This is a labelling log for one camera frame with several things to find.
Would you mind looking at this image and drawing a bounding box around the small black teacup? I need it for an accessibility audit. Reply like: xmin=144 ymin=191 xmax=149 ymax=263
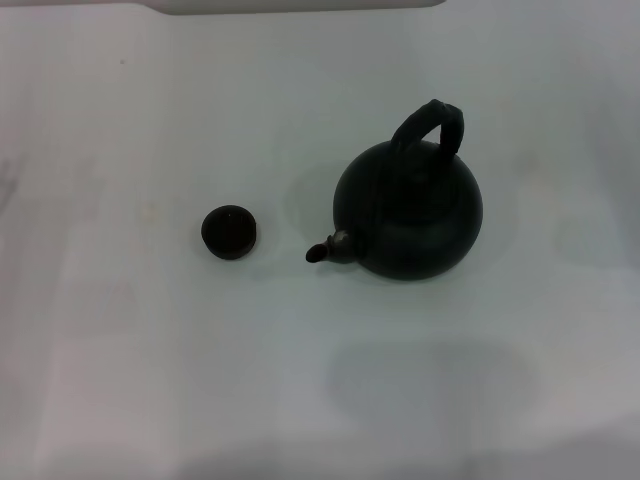
xmin=200 ymin=204 xmax=260 ymax=262

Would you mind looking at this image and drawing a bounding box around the black round teapot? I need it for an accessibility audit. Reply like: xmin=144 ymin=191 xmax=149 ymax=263
xmin=305 ymin=98 xmax=485 ymax=282

